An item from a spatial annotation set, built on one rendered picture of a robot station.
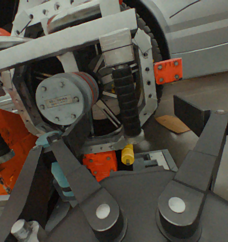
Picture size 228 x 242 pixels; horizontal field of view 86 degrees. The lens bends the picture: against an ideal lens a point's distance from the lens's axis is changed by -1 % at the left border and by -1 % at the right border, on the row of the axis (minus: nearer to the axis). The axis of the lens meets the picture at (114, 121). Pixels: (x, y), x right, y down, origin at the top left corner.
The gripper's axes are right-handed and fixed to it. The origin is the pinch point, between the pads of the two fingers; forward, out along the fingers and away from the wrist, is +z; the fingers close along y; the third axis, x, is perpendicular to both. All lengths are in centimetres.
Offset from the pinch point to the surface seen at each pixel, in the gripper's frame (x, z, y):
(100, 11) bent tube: 15.9, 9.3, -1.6
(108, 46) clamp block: 9.9, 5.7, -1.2
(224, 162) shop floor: -83, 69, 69
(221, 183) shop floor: -83, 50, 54
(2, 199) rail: -44, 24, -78
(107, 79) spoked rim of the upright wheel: 3.3, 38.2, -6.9
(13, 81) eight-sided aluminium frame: 11, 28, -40
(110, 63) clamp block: 7.5, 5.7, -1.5
